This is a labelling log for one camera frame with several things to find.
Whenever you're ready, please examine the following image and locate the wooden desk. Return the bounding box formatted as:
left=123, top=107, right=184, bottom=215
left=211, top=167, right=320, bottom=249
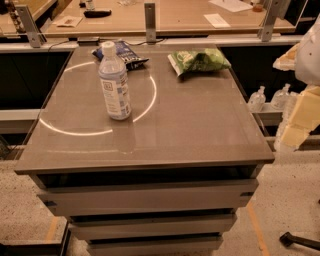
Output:
left=43, top=0, right=297, bottom=38

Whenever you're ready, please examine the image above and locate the blue chip bag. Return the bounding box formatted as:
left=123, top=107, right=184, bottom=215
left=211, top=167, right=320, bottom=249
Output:
left=92, top=41, right=148, bottom=72

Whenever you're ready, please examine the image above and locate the large white paper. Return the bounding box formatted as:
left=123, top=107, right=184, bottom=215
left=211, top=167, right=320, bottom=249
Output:
left=209, top=0, right=252, bottom=13

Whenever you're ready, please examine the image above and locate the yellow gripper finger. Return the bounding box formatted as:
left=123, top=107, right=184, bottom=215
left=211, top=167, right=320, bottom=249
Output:
left=281, top=85, right=320, bottom=149

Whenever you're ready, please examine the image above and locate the black chair leg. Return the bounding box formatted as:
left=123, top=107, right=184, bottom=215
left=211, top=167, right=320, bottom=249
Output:
left=279, top=232, right=320, bottom=251

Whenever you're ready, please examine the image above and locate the grey drawer cabinet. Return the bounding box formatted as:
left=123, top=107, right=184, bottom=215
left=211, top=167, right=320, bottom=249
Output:
left=16, top=45, right=274, bottom=246

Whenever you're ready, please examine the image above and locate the clear sanitizer bottle left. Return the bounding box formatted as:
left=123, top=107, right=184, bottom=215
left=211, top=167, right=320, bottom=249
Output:
left=248, top=86, right=266, bottom=112

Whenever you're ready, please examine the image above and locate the left metal bracket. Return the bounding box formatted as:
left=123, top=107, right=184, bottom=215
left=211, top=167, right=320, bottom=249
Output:
left=15, top=4, right=45, bottom=48

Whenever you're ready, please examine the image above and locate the clear sanitizer bottle right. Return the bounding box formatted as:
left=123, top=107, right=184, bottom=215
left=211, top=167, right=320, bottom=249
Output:
left=270, top=83, right=290, bottom=110

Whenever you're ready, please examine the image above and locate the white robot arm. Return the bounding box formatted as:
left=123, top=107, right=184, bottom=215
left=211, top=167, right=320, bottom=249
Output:
left=273, top=22, right=320, bottom=152

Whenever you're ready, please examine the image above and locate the blue plastic water bottle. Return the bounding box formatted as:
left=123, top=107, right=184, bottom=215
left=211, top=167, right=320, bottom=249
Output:
left=98, top=41, right=131, bottom=120

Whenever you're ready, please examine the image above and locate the middle metal bracket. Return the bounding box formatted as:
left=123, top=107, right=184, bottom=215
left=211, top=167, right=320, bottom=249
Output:
left=144, top=3, right=156, bottom=44

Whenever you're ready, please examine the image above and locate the middle grey drawer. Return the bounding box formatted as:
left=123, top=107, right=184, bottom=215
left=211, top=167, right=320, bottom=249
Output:
left=70, top=214, right=237, bottom=240

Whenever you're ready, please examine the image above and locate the metal bracket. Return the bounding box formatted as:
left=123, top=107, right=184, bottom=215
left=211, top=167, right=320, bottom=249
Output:
left=15, top=4, right=45, bottom=48
left=144, top=3, right=156, bottom=44
left=257, top=0, right=291, bottom=42

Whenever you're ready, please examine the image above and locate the small paper card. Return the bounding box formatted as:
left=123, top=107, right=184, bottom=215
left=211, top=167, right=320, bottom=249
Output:
left=54, top=16, right=82, bottom=28

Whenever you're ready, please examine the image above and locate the grey drawer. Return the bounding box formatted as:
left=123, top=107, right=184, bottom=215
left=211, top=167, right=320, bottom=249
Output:
left=87, top=236, right=223, bottom=256
left=70, top=214, right=237, bottom=240
left=39, top=179, right=258, bottom=216

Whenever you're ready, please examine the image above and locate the top grey drawer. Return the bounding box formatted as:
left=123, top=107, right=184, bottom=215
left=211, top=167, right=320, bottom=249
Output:
left=39, top=179, right=258, bottom=216

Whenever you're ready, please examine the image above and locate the green rice chip bag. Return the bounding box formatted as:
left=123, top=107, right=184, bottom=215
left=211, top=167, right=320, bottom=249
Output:
left=168, top=48, right=231, bottom=76

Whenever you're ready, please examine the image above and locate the white paper sheet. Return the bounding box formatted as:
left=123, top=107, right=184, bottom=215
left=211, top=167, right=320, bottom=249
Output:
left=205, top=14, right=230, bottom=28

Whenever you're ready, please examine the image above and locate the bottom grey drawer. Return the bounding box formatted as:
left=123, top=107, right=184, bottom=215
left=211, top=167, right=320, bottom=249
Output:
left=87, top=236, right=223, bottom=256

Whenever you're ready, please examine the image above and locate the clear sanitizer bottle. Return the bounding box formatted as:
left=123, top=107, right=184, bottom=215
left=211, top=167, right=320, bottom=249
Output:
left=248, top=86, right=266, bottom=112
left=270, top=83, right=290, bottom=110

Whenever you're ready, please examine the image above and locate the black remote on desk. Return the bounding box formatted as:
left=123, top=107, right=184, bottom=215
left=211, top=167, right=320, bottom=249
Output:
left=83, top=10, right=112, bottom=18

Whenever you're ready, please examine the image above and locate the right metal bracket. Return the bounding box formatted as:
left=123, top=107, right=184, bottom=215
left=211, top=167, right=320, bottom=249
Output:
left=257, top=0, right=291, bottom=42

